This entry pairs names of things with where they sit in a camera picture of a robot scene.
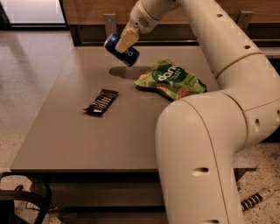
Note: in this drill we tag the right metal bracket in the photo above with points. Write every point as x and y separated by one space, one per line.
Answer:
244 19

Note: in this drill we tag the blue pepsi can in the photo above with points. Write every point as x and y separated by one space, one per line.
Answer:
129 57

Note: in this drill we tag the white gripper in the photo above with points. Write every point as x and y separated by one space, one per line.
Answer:
142 17

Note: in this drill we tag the metal bracket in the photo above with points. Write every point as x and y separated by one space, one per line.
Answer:
244 19
110 23

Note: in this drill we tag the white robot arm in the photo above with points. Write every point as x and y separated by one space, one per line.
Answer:
198 136

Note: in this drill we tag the black chair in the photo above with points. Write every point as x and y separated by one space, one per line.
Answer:
7 206

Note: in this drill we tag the left metal bracket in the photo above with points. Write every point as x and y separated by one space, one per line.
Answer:
110 23

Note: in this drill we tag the black candy bar wrapper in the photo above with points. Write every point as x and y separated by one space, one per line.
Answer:
102 102

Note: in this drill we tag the grey table drawer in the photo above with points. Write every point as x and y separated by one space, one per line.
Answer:
106 194

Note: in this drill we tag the white power strip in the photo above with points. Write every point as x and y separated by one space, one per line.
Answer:
256 198

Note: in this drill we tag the green snack bag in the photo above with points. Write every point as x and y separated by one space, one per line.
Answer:
170 80

